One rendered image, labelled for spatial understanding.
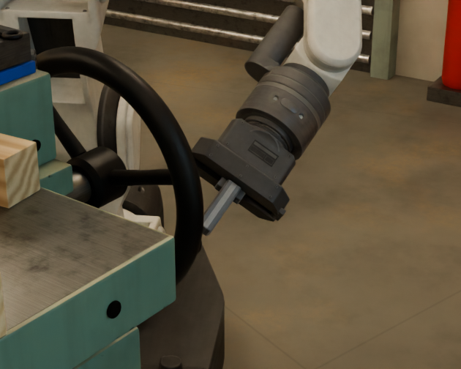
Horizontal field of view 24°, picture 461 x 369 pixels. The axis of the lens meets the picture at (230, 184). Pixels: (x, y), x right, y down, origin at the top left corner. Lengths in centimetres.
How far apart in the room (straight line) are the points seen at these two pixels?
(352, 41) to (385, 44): 259
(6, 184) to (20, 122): 13
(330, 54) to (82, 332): 53
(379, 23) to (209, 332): 197
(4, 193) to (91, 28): 74
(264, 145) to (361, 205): 176
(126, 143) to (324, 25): 63
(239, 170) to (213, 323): 95
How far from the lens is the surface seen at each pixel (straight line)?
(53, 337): 77
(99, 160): 113
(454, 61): 362
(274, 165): 117
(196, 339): 203
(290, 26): 125
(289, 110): 117
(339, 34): 122
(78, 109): 171
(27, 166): 91
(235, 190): 115
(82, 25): 161
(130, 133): 176
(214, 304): 213
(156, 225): 208
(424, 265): 265
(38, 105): 102
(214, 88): 373
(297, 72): 120
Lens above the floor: 130
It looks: 26 degrees down
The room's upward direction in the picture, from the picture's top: straight up
